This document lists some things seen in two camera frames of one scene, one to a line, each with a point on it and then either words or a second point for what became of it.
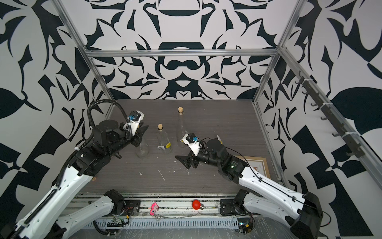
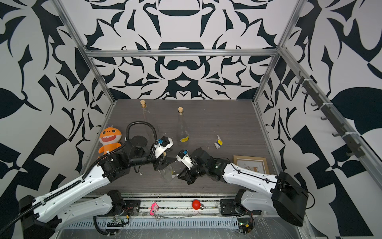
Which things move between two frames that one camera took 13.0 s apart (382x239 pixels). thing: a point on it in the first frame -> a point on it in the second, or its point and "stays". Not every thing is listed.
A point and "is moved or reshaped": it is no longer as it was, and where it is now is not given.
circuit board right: (245, 225) stays
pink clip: (154, 208) stays
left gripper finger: (137, 138) -> (164, 162)
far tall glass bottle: (181, 127) stays
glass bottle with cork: (142, 152) is moved or reshaped
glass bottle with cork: (165, 145) is moved or reshaped
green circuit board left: (116, 222) stays
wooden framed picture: (259, 164) stays
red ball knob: (196, 204) stays
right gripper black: (183, 159) -> (186, 176)
